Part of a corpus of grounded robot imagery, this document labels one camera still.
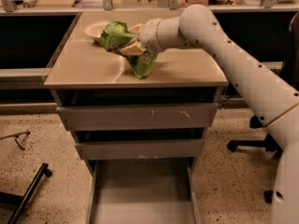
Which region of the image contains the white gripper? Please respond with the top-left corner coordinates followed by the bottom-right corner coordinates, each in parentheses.
top-left (119, 18), bottom-right (164, 56)

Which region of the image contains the black office chair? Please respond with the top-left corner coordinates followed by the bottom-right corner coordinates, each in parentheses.
top-left (226, 11), bottom-right (299, 204)

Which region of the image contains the grey middle drawer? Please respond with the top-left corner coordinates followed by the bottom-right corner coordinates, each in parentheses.
top-left (75, 128), bottom-right (205, 160)

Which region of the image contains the thin metal tool on floor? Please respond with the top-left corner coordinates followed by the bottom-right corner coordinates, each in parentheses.
top-left (0, 131), bottom-right (31, 150)

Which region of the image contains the black chair base left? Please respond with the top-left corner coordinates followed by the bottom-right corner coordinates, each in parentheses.
top-left (0, 163), bottom-right (52, 224)

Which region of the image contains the green chip bag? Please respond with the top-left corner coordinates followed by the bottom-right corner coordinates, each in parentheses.
top-left (100, 21), bottom-right (158, 79)

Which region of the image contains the grey drawer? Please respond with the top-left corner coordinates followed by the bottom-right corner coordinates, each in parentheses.
top-left (58, 87), bottom-right (217, 131)
top-left (86, 158), bottom-right (201, 224)
top-left (75, 128), bottom-right (205, 160)

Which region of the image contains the white paper bowl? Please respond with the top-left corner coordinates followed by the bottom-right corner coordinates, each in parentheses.
top-left (84, 21), bottom-right (107, 43)

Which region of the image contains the grey bottom drawer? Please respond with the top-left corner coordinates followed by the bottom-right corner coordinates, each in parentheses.
top-left (86, 158), bottom-right (201, 224)

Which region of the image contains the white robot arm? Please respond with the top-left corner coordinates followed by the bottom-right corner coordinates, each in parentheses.
top-left (135, 5), bottom-right (299, 224)

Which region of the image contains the grey top drawer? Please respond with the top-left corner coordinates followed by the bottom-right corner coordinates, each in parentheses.
top-left (58, 87), bottom-right (217, 131)

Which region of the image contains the grey drawer cabinet with top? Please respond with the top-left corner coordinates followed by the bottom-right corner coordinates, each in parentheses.
top-left (45, 12), bottom-right (227, 167)

